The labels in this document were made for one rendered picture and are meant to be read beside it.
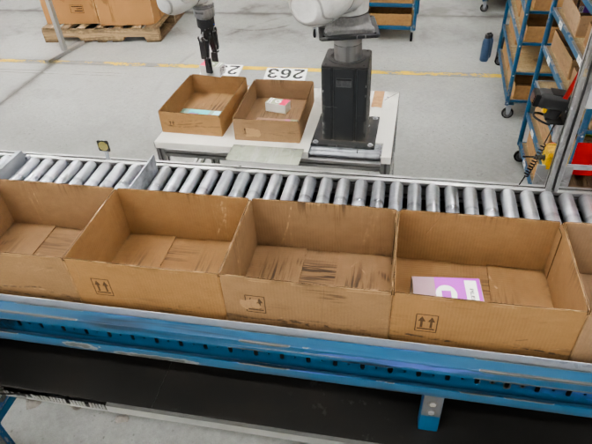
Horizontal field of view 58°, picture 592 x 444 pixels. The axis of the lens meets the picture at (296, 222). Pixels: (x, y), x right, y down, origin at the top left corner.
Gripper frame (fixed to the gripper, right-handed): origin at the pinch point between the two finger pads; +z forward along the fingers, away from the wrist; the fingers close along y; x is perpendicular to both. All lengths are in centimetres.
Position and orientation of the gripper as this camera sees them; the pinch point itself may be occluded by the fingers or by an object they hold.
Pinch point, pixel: (211, 63)
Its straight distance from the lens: 249.6
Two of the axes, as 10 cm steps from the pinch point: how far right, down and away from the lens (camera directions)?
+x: 9.4, 1.9, -3.0
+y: -3.5, 6.1, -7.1
